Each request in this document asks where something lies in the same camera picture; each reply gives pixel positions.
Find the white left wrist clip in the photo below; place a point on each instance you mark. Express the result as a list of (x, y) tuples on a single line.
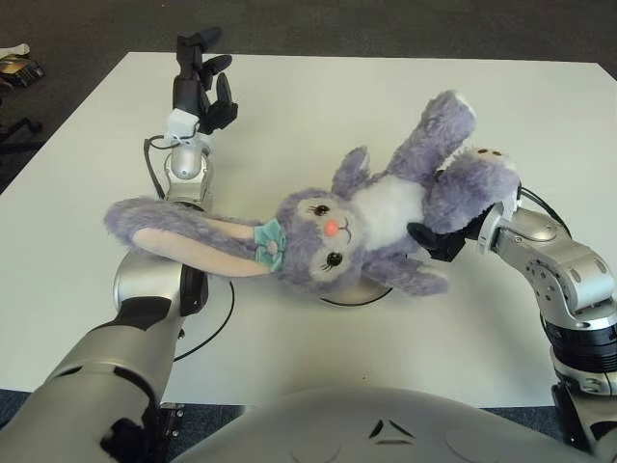
[(180, 125)]

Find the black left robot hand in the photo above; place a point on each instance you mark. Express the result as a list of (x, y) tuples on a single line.
[(188, 94)]

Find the purple plush bunny doll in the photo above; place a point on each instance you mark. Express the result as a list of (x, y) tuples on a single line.
[(337, 231)]

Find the white object on floor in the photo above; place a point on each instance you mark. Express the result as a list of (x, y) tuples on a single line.
[(17, 48)]

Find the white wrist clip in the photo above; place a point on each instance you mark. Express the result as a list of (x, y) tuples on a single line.
[(180, 125), (511, 205)]

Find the black metal table bracket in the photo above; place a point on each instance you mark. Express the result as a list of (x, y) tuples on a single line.
[(172, 424)]

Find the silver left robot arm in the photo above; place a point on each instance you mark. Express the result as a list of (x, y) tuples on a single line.
[(96, 376)]

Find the dark box on floor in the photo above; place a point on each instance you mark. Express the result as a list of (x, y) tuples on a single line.
[(21, 70)]

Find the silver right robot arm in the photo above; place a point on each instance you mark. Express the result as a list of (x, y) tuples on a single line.
[(569, 270)]

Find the grey robot torso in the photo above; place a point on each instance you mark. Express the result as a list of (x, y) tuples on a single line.
[(366, 424)]

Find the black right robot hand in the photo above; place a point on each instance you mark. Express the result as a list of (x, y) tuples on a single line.
[(446, 246)]

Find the white plate black rim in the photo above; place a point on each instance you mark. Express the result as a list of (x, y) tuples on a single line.
[(359, 294)]

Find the black chair base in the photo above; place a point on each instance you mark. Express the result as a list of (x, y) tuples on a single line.
[(19, 125)]

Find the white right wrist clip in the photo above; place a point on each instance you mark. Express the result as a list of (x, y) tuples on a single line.
[(511, 205)]

